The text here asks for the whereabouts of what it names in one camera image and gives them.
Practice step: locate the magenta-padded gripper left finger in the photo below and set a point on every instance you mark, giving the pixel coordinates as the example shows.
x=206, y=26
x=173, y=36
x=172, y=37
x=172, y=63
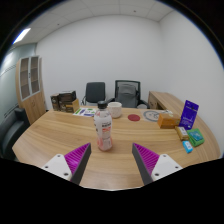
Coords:
x=60, y=165

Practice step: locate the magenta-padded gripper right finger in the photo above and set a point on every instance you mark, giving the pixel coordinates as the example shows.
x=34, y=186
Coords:
x=163, y=166

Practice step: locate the clear bottle with pink drink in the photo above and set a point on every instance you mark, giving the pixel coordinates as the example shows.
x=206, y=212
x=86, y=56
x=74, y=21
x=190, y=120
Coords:
x=103, y=128

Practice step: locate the small blue box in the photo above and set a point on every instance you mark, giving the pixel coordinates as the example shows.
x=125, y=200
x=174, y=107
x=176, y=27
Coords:
x=187, y=146

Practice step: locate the small brown box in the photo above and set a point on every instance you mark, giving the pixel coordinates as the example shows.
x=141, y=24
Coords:
x=182, y=133

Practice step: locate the green box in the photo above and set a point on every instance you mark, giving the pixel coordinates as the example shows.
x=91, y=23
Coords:
x=195, y=137

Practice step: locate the orange box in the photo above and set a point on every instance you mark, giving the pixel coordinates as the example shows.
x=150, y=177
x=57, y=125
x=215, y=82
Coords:
x=168, y=120

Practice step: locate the purple package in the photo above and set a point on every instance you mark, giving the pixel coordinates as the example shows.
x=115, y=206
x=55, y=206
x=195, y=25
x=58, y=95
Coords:
x=189, y=114

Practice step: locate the colourful sticker sheet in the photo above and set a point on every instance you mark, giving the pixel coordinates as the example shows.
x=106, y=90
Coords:
x=85, y=112

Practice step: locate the black sofa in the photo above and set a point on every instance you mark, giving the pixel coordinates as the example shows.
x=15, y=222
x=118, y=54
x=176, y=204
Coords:
x=11, y=131

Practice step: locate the brown cardboard box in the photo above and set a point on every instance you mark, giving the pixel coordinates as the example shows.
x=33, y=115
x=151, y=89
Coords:
x=70, y=106

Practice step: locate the dark brown carton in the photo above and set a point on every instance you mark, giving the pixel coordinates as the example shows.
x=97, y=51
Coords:
x=55, y=102

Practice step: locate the wooden side desk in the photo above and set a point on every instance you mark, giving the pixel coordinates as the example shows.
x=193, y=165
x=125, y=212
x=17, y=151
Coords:
x=165, y=99

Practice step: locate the black box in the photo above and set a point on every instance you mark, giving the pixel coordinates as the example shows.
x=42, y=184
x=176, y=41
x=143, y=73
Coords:
x=67, y=96

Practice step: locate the white mug with orange print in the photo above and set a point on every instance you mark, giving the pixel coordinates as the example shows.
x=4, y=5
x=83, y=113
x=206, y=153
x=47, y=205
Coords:
x=115, y=110

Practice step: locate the grey mesh office chair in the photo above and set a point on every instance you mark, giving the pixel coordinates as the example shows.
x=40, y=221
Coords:
x=127, y=94

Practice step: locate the wooden cabinet with glass doors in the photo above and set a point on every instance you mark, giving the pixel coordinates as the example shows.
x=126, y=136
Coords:
x=31, y=90

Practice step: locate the black office chair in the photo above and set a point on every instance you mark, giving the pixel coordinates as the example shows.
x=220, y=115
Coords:
x=95, y=92

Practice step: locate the ceiling light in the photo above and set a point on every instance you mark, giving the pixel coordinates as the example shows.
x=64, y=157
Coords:
x=22, y=35

